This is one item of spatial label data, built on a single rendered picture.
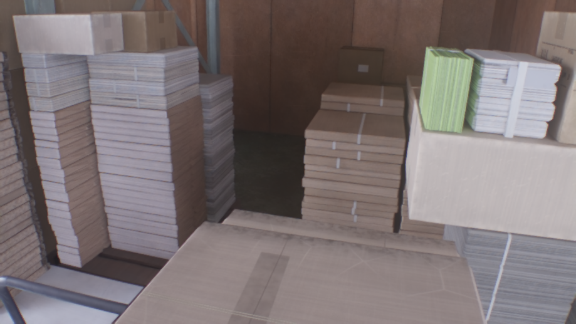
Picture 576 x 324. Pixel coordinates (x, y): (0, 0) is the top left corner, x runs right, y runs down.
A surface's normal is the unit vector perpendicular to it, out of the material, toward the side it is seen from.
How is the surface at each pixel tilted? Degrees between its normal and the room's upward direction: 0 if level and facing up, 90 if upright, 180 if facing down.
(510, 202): 90
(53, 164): 90
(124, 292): 0
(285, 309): 0
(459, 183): 91
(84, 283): 0
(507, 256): 90
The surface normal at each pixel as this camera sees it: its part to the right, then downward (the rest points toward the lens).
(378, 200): -0.23, 0.35
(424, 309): 0.03, -0.93
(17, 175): 0.97, 0.11
